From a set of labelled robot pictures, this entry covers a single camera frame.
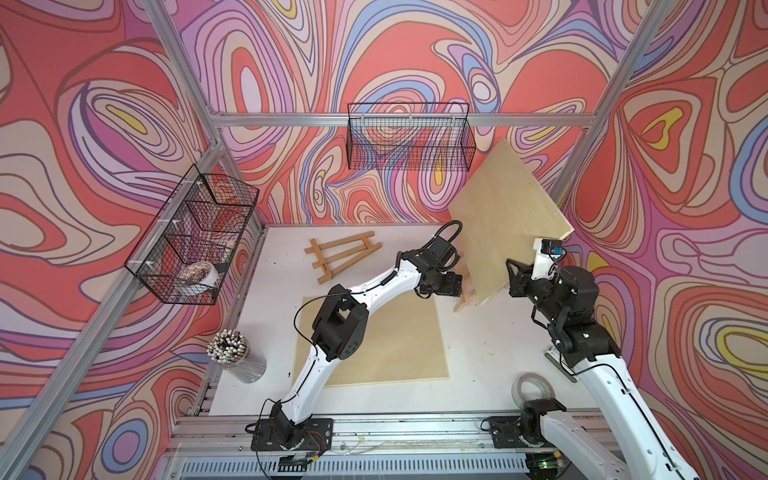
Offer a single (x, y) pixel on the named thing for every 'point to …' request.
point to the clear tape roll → (545, 384)
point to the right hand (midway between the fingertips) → (511, 267)
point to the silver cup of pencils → (230, 348)
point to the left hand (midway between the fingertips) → (456, 291)
